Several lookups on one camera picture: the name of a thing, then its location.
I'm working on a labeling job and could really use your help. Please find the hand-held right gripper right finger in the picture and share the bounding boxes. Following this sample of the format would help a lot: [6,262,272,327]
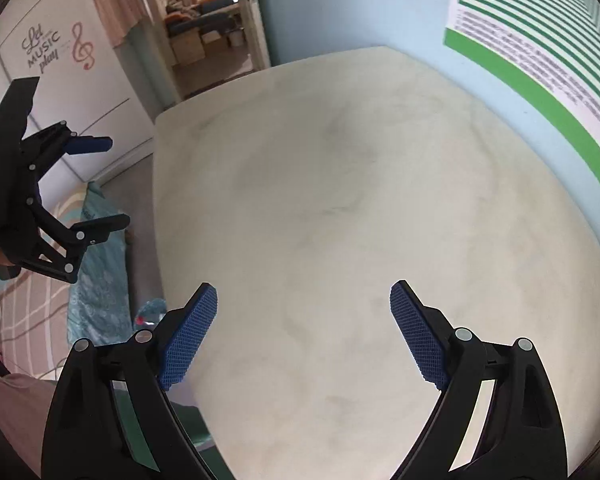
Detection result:
[389,280,568,480]

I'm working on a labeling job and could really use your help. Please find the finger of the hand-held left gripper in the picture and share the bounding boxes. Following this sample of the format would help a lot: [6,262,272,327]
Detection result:
[21,120,115,182]
[0,195,132,284]

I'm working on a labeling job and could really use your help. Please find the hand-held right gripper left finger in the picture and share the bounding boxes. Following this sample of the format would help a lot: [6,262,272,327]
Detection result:
[41,282,220,480]

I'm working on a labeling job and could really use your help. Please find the clear plastic bag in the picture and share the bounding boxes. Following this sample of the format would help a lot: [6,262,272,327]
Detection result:
[135,298,170,331]

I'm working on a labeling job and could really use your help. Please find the white wardrobe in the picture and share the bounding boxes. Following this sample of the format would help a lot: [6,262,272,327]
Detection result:
[0,0,157,186]

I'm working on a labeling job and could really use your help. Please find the teal patterned quilt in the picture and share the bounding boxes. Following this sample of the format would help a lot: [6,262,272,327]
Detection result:
[66,181,133,347]

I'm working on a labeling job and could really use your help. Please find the dark green cloth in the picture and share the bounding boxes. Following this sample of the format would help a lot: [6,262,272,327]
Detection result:
[112,390,218,468]

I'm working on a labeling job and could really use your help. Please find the plaid bedsheet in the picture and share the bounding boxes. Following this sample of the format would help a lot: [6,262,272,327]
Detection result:
[0,270,81,381]

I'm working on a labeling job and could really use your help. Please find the pink curtain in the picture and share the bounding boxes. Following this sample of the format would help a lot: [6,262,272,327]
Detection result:
[91,0,148,50]

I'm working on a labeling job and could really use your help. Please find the person's pink garment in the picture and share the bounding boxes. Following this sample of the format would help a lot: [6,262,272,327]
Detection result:
[0,375,58,480]

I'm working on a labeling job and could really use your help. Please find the white cable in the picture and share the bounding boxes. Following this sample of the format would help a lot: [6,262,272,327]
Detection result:
[0,347,33,388]

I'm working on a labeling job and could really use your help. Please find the door frame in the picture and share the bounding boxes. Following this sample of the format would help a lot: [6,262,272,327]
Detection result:
[242,0,272,68]

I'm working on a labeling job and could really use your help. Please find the green white wall poster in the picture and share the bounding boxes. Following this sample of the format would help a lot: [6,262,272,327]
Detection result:
[444,0,600,186]

